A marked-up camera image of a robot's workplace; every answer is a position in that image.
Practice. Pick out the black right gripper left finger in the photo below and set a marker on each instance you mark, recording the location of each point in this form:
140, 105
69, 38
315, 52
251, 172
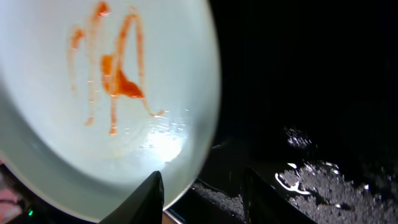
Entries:
144, 206

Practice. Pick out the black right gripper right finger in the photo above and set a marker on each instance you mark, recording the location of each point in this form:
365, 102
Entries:
263, 205

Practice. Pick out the pale blue plate front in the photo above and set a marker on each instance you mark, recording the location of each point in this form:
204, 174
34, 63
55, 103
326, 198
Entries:
97, 95

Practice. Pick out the round black tray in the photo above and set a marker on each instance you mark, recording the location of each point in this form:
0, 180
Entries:
309, 101

